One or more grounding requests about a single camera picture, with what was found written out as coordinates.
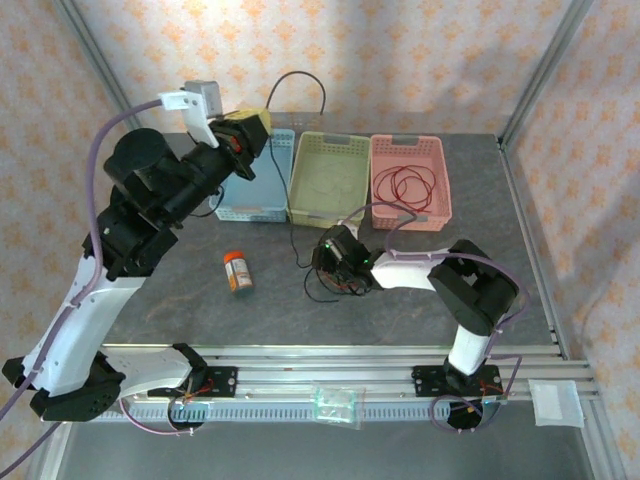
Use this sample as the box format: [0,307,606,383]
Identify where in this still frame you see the blue plastic basket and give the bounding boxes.
[214,128,296,224]

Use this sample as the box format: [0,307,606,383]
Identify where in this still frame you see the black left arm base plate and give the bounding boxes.
[169,366,239,399]

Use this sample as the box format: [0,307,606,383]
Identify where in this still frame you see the pink plastic basket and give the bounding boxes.
[369,133,454,232]

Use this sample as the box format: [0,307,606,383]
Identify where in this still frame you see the thin white cable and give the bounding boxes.
[304,157,364,201]

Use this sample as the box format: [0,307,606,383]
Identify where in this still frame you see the clear plastic bag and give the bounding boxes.
[310,382,367,430]

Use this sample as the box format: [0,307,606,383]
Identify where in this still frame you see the orange capped pill bottle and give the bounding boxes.
[222,251,254,292]

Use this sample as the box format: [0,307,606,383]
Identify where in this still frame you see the aluminium table side rail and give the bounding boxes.
[497,137,571,361]

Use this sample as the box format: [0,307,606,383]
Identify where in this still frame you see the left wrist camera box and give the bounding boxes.
[158,79,224,149]

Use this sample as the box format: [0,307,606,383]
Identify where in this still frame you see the white flat packet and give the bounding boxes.
[528,380,585,429]

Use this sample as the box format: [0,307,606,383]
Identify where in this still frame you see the remaining wire bundle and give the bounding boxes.
[304,259,374,305]

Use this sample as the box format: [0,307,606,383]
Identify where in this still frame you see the thin black cable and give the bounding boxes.
[264,70,329,271]

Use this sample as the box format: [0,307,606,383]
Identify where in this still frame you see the aluminium rail frame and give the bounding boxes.
[99,343,599,401]

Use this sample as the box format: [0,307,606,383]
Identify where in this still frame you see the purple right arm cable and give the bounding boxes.
[339,202,531,435]

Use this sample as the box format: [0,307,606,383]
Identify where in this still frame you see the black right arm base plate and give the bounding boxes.
[410,364,501,399]

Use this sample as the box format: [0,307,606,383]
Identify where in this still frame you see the red black power wires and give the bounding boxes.
[179,377,217,405]
[467,382,507,416]

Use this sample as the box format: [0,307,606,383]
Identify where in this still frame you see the thin red cable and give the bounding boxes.
[319,264,369,296]
[374,163,435,210]

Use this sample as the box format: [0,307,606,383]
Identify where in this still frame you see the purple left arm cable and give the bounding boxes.
[0,98,194,474]

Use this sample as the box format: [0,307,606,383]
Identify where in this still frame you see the grey slotted cable duct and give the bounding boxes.
[102,399,451,424]

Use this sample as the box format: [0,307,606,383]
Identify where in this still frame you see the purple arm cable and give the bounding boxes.
[0,98,194,474]
[339,202,531,435]

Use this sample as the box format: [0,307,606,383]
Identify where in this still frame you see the green plastic basket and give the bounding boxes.
[288,130,372,230]

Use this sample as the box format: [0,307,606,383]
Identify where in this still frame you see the aluminium corner post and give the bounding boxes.
[497,0,596,151]
[52,0,154,151]

